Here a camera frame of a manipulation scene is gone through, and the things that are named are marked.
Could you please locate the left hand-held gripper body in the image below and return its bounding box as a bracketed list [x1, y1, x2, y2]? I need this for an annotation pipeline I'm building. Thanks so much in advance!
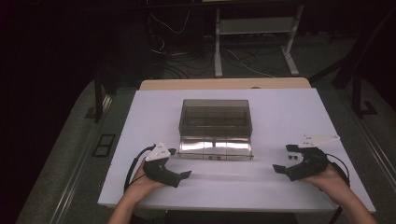
[142, 142, 182, 189]

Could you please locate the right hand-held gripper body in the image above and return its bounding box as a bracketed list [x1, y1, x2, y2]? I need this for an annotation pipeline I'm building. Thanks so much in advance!
[287, 133, 341, 182]

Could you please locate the smoky transparent storage box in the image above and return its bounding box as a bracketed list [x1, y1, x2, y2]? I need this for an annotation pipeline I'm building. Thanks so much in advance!
[177, 99, 254, 161]

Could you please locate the person's left hand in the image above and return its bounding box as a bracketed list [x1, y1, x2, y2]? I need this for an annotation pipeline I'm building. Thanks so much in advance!
[123, 159, 166, 204]

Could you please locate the person's right hand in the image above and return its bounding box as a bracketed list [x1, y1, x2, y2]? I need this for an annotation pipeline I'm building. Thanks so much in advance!
[300, 161, 350, 202]

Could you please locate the black metal stand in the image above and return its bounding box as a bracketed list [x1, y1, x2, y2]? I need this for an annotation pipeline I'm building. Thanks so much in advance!
[307, 8, 396, 119]
[83, 60, 119, 124]

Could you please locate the wooden table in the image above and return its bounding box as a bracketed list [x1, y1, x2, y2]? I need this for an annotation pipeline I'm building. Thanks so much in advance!
[138, 77, 312, 91]

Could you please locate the white metal stand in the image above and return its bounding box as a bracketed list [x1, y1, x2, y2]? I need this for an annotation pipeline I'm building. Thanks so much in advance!
[213, 4, 305, 78]

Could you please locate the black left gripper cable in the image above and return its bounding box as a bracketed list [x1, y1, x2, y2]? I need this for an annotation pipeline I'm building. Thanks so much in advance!
[123, 144, 157, 193]

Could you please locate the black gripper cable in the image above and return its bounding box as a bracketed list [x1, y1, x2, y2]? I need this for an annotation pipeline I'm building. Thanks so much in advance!
[123, 144, 157, 193]
[325, 152, 351, 189]

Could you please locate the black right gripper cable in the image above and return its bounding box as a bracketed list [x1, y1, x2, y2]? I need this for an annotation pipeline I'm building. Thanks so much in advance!
[325, 152, 351, 189]

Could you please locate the black floor socket frame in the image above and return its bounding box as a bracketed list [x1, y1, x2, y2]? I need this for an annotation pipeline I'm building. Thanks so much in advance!
[92, 133, 117, 158]

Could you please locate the metal floor rail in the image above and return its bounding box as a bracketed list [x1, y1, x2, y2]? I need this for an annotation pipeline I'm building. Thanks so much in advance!
[48, 92, 114, 224]
[349, 113, 396, 190]

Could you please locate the bundle of black floor cables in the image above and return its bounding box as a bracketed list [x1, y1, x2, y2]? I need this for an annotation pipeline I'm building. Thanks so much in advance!
[150, 32, 217, 79]

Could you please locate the white floor cable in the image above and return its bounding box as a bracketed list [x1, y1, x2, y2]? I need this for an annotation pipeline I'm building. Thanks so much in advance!
[229, 49, 276, 78]

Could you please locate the thin white hanging cable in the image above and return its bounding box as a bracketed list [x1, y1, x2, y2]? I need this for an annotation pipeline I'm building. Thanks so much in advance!
[148, 8, 191, 35]

